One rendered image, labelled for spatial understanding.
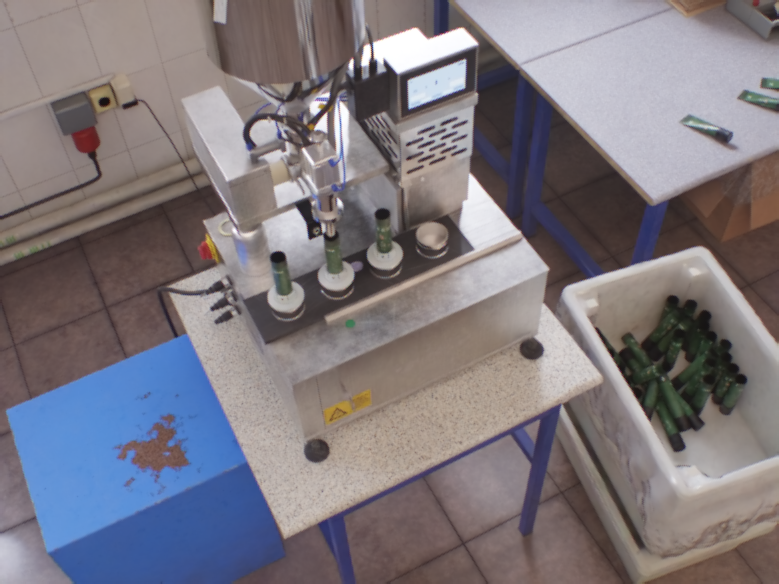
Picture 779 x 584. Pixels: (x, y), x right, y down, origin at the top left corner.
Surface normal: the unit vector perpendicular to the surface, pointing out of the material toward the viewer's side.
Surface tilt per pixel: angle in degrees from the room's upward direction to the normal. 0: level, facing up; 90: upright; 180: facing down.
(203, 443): 0
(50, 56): 90
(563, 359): 0
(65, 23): 90
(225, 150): 0
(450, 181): 90
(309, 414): 90
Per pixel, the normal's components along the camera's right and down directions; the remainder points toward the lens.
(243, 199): 0.45, 0.69
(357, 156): -0.05, -0.61
